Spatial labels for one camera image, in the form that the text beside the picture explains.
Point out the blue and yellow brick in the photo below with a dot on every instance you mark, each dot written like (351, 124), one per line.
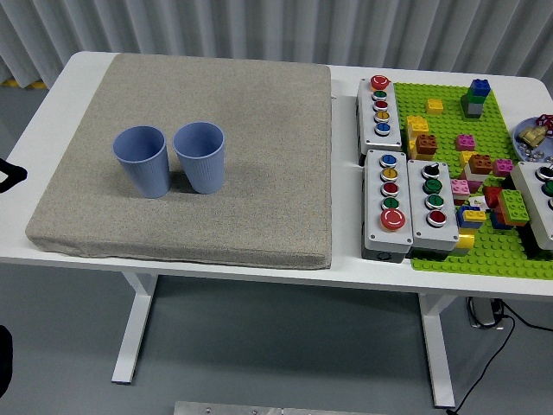
(471, 217)

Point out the blue round plate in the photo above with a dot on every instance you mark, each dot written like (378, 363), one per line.
(548, 146)

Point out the white pleated curtain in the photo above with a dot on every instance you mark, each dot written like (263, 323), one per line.
(276, 26)

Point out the grey-brown fabric mat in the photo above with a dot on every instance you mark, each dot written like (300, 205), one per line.
(259, 173)

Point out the grey five-button control box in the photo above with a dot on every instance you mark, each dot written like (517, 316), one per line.
(371, 207)
(367, 129)

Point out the grey toy brick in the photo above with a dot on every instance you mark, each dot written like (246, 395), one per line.
(473, 110)

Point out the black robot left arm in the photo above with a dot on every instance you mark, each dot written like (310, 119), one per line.
(19, 174)

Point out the yellow black floor tape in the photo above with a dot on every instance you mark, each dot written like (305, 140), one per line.
(26, 83)

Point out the green studded baseplate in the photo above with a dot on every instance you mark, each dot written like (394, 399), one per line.
(449, 125)

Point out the yellow rounded toy brick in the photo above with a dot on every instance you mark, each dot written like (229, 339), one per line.
(465, 239)

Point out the grey power adapter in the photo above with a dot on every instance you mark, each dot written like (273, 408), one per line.
(481, 313)

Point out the brass pipe fitting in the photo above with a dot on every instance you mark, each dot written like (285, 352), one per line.
(531, 135)

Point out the red toy brick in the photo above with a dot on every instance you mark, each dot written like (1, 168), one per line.
(491, 196)

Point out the light green toy brick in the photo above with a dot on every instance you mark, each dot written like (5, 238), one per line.
(514, 206)

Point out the pink toy brick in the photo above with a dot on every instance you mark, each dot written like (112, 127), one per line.
(503, 167)
(459, 189)
(465, 142)

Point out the blue ribbed plastic cup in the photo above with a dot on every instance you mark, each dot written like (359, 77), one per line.
(203, 173)
(142, 168)

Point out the small yellow toy brick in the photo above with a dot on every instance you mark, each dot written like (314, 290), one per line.
(434, 106)

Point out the dark green toy brick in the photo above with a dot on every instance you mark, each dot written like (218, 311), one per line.
(466, 100)

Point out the grey selector switch control box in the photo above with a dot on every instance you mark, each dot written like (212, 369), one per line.
(421, 216)

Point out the yellow toy brick stack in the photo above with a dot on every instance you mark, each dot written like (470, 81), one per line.
(417, 125)

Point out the blue toy brick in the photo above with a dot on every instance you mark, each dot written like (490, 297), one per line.
(480, 86)

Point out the white table leg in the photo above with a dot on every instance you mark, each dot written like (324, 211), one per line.
(436, 346)
(138, 324)

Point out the brown toy brick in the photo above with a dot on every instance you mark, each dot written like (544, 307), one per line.
(426, 144)
(480, 164)

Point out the white control box black base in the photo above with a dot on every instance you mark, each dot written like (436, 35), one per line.
(533, 194)

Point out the small silver nut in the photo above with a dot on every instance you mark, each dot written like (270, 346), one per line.
(537, 153)
(524, 149)

